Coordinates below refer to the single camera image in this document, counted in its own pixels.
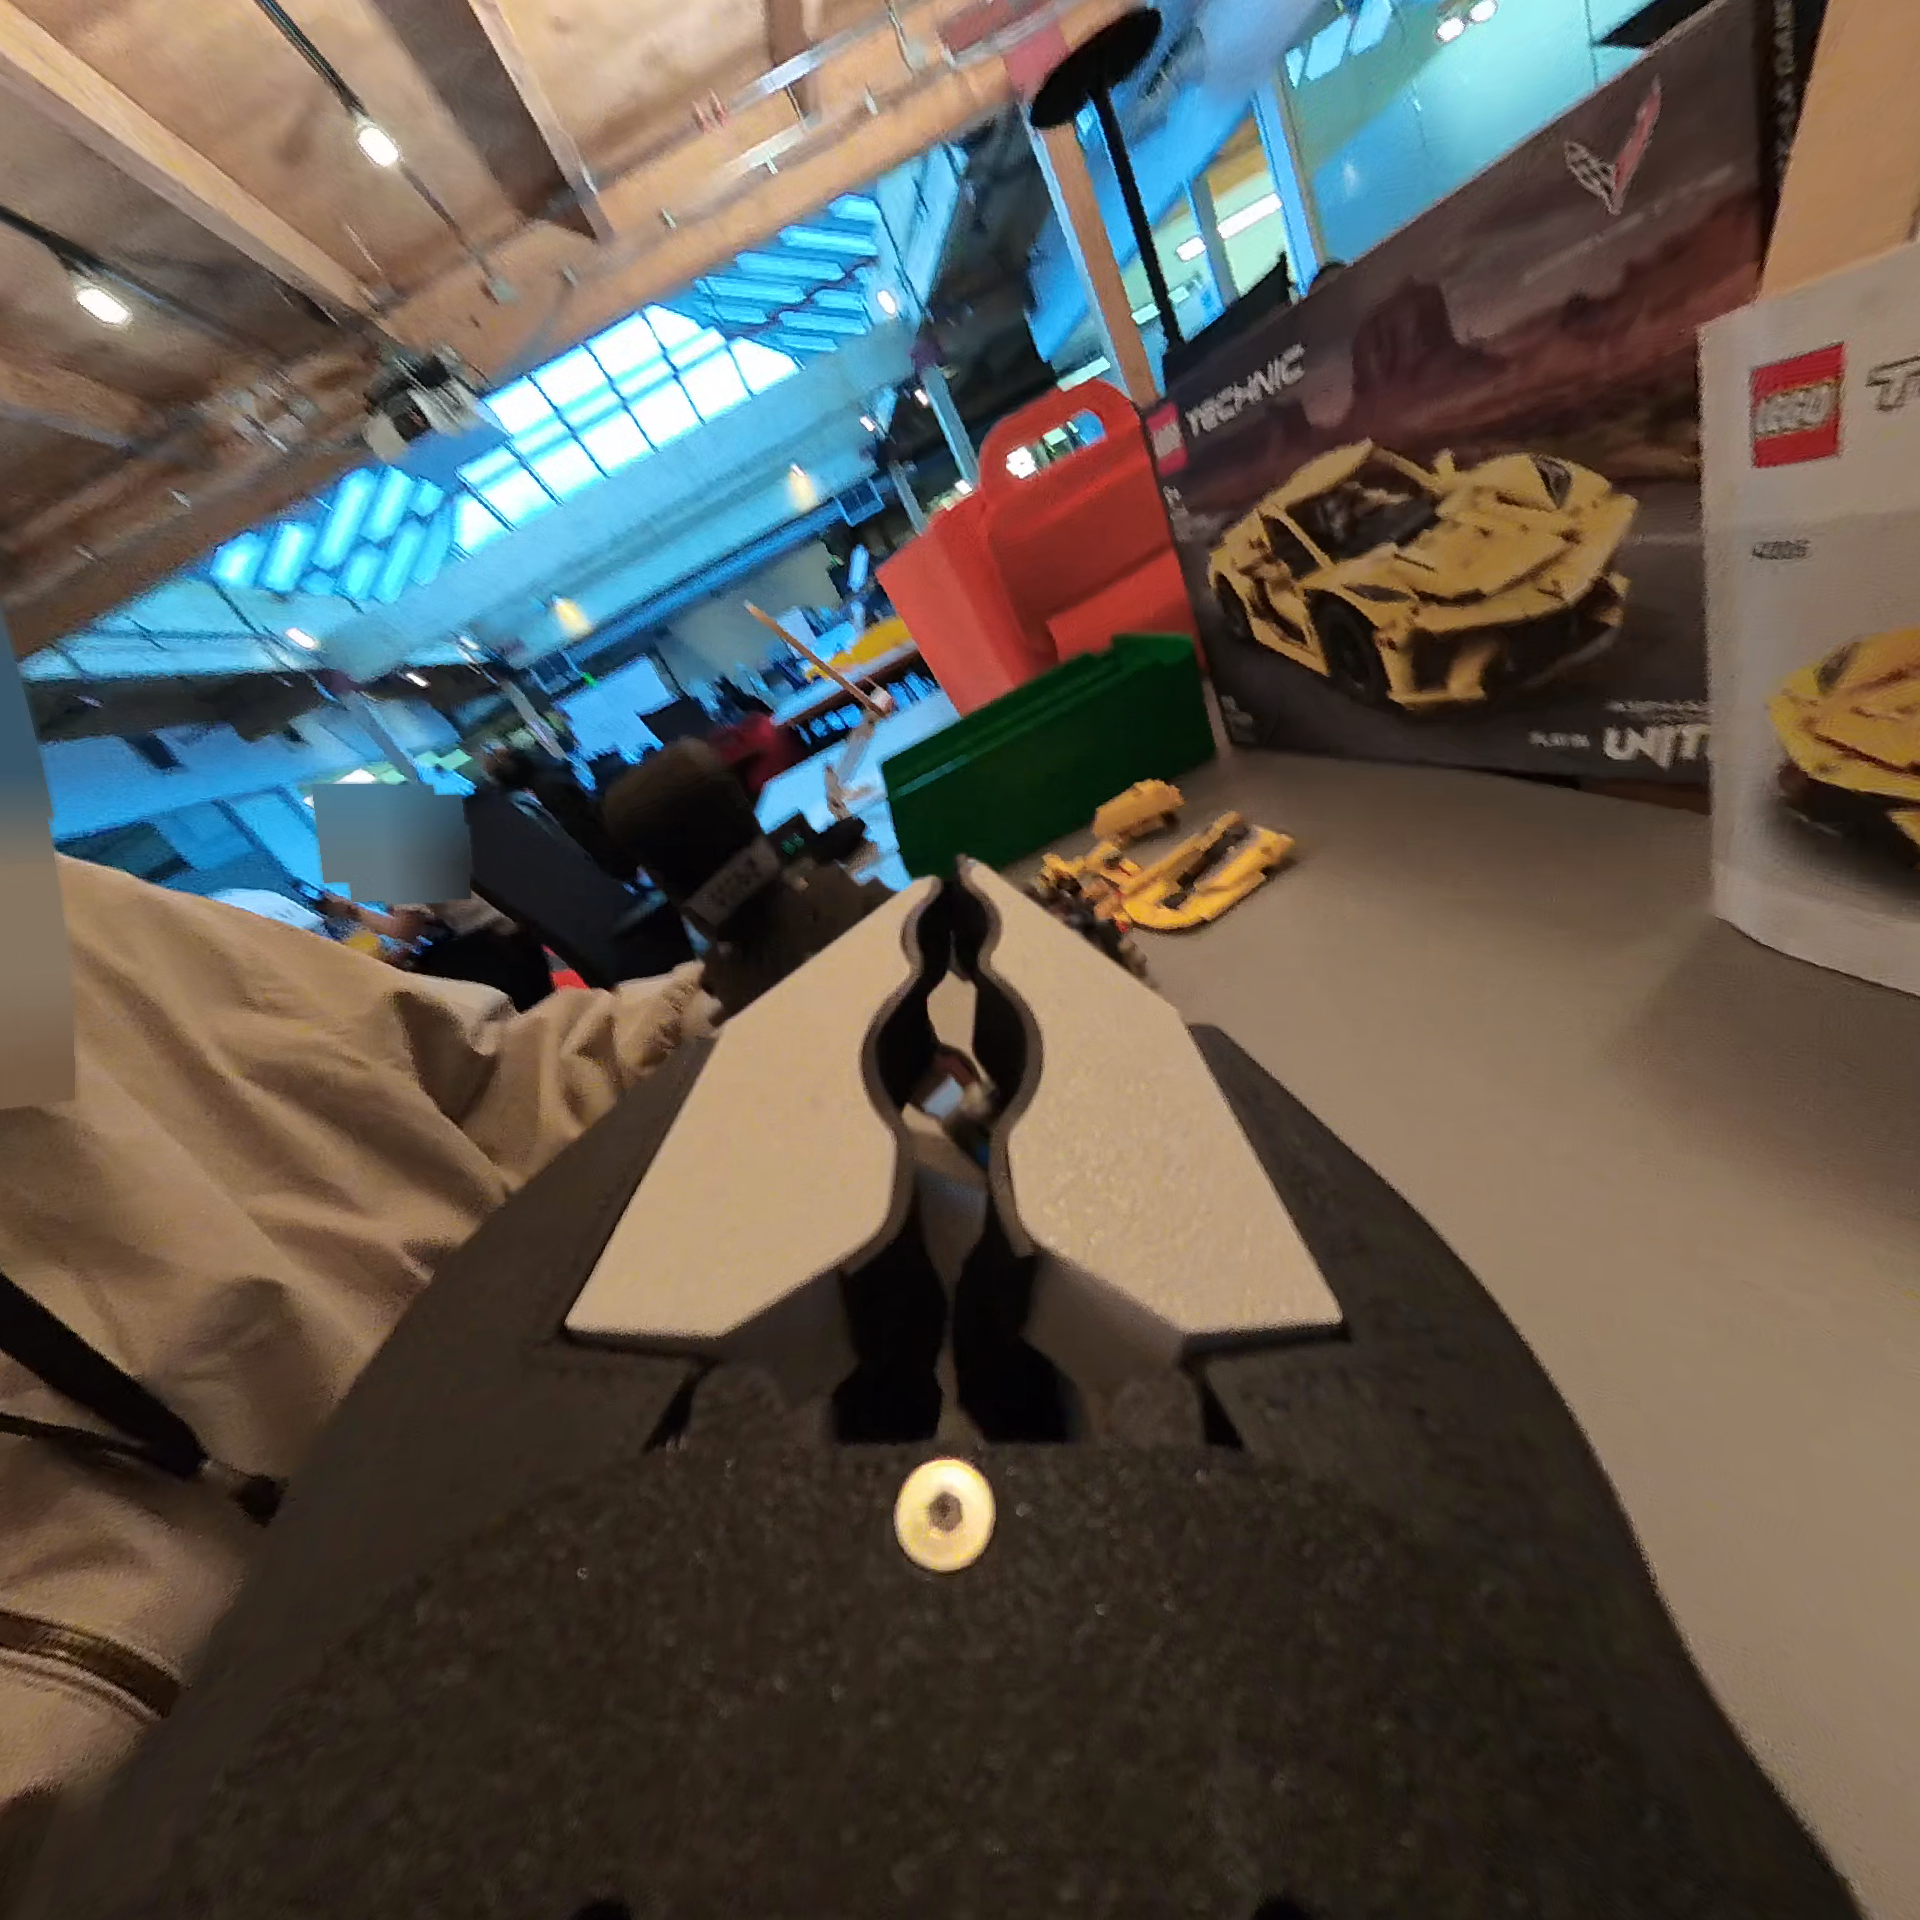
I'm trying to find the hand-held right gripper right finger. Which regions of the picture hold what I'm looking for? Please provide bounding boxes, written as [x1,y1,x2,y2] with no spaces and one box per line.
[953,860,1346,1363]

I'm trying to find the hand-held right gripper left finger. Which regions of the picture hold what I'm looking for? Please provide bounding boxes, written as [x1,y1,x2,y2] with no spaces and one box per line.
[564,872,953,1356]

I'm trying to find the person's left forearm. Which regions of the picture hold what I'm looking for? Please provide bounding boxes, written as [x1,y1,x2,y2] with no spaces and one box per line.
[300,960,730,1216]

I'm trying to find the tan jointed arm stand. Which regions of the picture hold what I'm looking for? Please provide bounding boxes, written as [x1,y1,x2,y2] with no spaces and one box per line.
[743,599,903,840]

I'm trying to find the grey desk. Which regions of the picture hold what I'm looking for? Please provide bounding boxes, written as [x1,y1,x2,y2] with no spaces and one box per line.
[1035,743,1920,1920]

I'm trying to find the black office chair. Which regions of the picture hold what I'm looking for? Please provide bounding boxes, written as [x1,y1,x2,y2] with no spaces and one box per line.
[464,785,694,984]

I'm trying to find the yellow black toy brick subassembly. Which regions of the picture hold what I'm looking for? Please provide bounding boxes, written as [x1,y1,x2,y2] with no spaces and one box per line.
[1035,847,1156,976]

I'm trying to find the large yellow toy car panel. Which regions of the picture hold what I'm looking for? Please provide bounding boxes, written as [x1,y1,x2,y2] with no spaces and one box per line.
[1119,809,1298,935]

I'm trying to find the green storage bin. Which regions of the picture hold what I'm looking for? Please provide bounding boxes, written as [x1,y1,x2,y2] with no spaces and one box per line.
[882,633,1220,887]

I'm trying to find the yellow car toy set box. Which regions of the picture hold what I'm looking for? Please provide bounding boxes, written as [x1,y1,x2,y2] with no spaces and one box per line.
[1142,30,1778,788]

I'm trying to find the black pole with disc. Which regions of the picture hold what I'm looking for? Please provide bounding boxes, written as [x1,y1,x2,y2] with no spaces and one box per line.
[1027,6,1187,400]

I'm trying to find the yellow car instruction booklet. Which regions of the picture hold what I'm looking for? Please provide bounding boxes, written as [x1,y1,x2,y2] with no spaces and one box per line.
[1696,247,1920,998]

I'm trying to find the ceiling camera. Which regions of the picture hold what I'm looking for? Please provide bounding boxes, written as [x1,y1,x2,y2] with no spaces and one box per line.
[368,352,482,459]

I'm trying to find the black strap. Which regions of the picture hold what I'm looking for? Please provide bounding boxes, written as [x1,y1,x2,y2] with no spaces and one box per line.
[0,1276,288,1525]

